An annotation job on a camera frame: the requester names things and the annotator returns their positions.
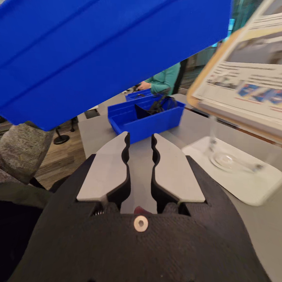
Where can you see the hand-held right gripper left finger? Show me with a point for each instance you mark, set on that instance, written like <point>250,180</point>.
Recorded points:
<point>103,174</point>

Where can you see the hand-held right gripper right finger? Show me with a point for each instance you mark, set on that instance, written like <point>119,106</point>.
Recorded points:
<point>178,176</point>

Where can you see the blue divided plastic bin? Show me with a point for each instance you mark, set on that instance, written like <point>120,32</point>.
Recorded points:
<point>154,125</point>

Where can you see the person's left forearm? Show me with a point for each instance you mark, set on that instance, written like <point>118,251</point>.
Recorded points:
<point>22,149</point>

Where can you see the black round stand base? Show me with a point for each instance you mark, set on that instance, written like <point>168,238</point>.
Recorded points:
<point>61,139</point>

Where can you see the white stand with wooden board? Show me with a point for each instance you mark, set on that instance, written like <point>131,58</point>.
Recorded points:
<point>253,187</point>

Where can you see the printed instruction sheets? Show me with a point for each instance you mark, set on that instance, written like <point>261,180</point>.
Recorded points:
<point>253,88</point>

